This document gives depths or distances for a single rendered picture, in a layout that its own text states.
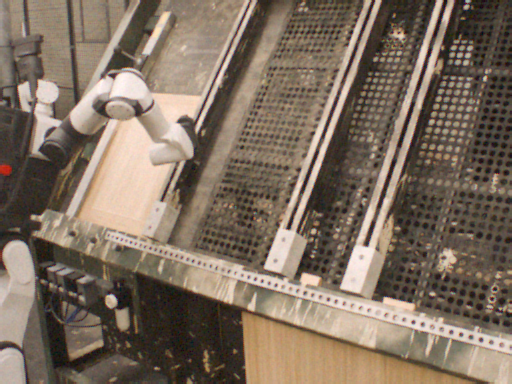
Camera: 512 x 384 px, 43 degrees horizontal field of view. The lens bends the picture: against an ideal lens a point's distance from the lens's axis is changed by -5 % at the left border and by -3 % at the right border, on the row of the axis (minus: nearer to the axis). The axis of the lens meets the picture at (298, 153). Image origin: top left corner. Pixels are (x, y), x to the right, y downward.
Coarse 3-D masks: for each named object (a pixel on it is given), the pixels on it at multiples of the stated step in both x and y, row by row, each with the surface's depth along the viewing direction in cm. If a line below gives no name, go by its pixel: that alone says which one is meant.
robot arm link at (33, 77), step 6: (24, 72) 230; (30, 72) 228; (36, 72) 230; (42, 72) 234; (24, 78) 231; (30, 78) 228; (36, 78) 229; (24, 84) 230; (30, 84) 228; (36, 84) 229; (30, 90) 228; (36, 90) 228; (30, 96) 231
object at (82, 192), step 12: (168, 12) 278; (168, 24) 277; (156, 48) 273; (144, 72) 270; (108, 132) 261; (108, 144) 259; (96, 156) 258; (96, 168) 255; (84, 180) 255; (84, 192) 252; (72, 204) 252; (72, 216) 249
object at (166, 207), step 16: (256, 0) 246; (240, 16) 247; (256, 16) 247; (240, 32) 242; (256, 32) 248; (224, 48) 243; (240, 48) 242; (224, 64) 238; (240, 64) 243; (208, 80) 239; (224, 80) 237; (208, 96) 237; (224, 96) 238; (208, 112) 232; (208, 128) 233; (192, 160) 228; (176, 176) 224; (192, 176) 229; (160, 192) 225; (176, 192) 224; (160, 208) 221; (176, 208) 224; (160, 224) 219; (160, 240) 220
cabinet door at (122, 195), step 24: (168, 96) 255; (192, 96) 248; (168, 120) 249; (120, 144) 257; (144, 144) 250; (120, 168) 251; (144, 168) 243; (168, 168) 237; (96, 192) 251; (120, 192) 244; (144, 192) 237; (96, 216) 245; (120, 216) 238; (144, 216) 232
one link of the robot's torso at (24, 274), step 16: (16, 240) 195; (16, 256) 194; (0, 272) 206; (16, 272) 194; (32, 272) 199; (0, 288) 197; (16, 288) 196; (32, 288) 200; (0, 304) 195; (16, 304) 198; (0, 320) 195; (16, 320) 199; (0, 336) 195; (16, 336) 200
